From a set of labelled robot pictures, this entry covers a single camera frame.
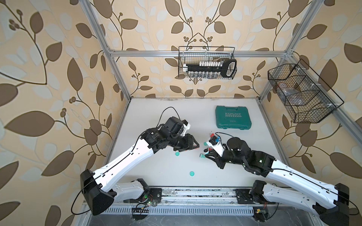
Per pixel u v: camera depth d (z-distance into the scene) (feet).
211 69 2.77
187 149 1.97
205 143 2.04
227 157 1.93
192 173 2.70
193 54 2.99
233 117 3.34
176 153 2.98
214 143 1.96
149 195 2.41
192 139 2.05
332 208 1.34
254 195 2.14
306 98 2.40
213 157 2.12
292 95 2.28
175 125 1.77
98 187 1.26
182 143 1.98
